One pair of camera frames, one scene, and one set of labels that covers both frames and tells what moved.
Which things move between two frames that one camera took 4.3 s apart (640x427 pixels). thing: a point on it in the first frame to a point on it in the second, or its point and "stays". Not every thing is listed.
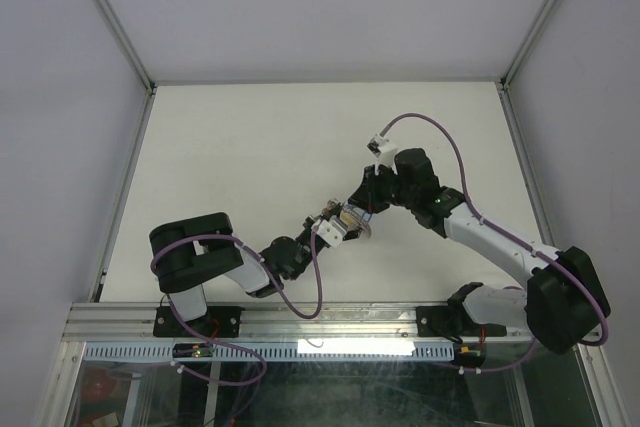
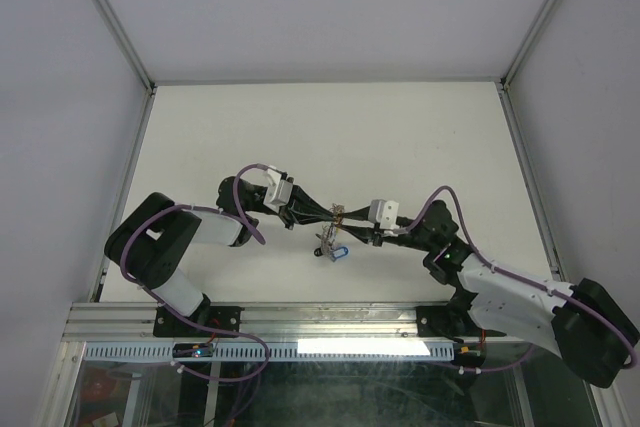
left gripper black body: [307, 226] to [286, 214]
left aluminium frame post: [112, 17] stays
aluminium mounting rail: [267, 323] stays
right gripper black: [365, 196] to [367, 234]
